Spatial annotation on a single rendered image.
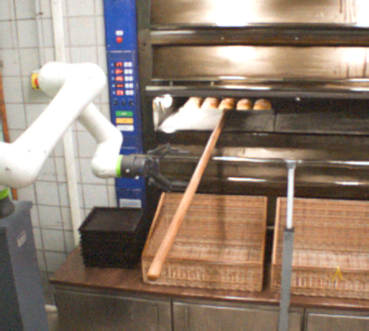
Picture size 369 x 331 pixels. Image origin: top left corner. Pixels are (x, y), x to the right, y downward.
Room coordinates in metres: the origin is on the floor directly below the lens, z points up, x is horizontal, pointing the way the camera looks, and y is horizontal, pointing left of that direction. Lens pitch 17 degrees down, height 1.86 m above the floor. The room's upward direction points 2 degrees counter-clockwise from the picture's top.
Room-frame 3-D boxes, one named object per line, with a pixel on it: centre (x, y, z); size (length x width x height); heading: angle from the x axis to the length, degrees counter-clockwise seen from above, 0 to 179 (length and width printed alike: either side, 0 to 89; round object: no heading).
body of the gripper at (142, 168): (1.92, 0.14, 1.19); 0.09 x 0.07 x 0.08; 79
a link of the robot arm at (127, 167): (1.93, 0.21, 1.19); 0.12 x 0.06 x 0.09; 169
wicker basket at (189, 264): (2.19, -0.12, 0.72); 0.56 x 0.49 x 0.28; 79
